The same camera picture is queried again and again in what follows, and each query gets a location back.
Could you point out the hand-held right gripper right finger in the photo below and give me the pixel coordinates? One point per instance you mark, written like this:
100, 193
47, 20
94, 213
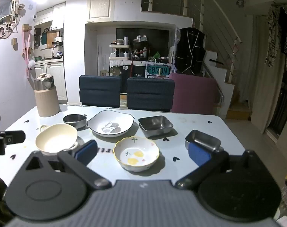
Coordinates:
199, 153

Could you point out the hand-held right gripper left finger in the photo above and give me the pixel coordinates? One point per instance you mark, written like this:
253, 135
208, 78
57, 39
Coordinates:
86, 150

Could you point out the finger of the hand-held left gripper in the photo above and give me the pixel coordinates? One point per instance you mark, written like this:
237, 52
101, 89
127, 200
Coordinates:
14, 137

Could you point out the rectangular steel container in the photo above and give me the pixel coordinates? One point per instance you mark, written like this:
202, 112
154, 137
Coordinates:
205, 137

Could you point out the white plate with dark rim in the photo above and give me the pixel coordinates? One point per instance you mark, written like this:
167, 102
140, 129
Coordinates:
110, 123

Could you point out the floral bowl with yellow rim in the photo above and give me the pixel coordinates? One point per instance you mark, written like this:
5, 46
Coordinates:
136, 156

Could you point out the square steel container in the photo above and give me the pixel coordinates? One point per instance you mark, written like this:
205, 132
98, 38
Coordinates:
155, 123

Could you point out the round steel bowl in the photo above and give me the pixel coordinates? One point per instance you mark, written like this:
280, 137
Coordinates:
74, 123

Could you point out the beige jug with steel lid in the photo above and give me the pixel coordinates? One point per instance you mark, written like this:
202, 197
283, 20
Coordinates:
47, 101

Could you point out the maroon upholstered chair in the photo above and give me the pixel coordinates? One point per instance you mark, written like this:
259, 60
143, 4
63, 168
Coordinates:
193, 94

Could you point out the dark blue upholstered chair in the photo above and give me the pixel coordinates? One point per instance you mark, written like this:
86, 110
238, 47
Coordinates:
99, 91
150, 94

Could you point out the white staircase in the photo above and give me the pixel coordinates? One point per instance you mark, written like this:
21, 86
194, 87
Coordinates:
223, 92

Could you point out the white kitchen cabinet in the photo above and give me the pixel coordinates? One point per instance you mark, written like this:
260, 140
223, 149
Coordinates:
54, 80

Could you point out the teal sign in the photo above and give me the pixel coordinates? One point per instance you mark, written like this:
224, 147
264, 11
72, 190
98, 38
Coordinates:
157, 71

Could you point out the white shelf cart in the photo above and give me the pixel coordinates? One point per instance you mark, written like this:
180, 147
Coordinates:
119, 52

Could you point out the black vest with white trim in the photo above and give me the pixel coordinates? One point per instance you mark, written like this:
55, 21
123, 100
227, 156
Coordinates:
189, 49

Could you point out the stair railing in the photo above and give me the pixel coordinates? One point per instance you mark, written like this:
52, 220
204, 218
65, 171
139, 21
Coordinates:
205, 9

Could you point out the black patterned curtain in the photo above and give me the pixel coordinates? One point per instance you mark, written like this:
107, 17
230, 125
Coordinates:
285, 35

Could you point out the wooden wall decoration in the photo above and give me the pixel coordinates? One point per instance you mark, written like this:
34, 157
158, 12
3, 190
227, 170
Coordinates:
3, 21

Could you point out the white wall cupboard door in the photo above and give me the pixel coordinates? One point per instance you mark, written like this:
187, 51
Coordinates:
101, 6

